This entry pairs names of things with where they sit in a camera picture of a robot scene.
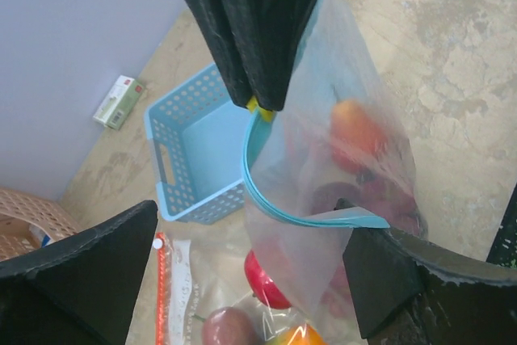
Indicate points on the small green white box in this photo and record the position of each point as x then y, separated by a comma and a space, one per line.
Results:
118, 103

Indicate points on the brown onion toy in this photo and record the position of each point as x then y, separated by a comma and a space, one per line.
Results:
228, 326

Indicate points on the red grapes toy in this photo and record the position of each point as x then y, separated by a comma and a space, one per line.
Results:
380, 196

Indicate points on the red apple toy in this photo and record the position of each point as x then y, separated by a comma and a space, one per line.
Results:
262, 285

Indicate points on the clear zip top bag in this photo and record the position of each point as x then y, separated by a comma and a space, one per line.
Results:
191, 285

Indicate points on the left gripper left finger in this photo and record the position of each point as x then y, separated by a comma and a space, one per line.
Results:
82, 289

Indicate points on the yellow zipper slider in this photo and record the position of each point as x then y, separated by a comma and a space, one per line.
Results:
253, 106

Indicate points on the orange desk organizer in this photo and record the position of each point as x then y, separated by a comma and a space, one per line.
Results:
30, 222

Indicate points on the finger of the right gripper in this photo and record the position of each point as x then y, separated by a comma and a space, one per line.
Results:
266, 35
214, 25

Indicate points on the blue plastic basket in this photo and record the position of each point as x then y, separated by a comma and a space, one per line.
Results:
195, 135

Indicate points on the teal plastic strip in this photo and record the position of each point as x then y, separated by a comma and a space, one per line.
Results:
282, 183

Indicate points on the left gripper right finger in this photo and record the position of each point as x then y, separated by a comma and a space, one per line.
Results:
406, 290

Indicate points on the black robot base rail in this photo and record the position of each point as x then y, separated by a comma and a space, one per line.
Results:
503, 249

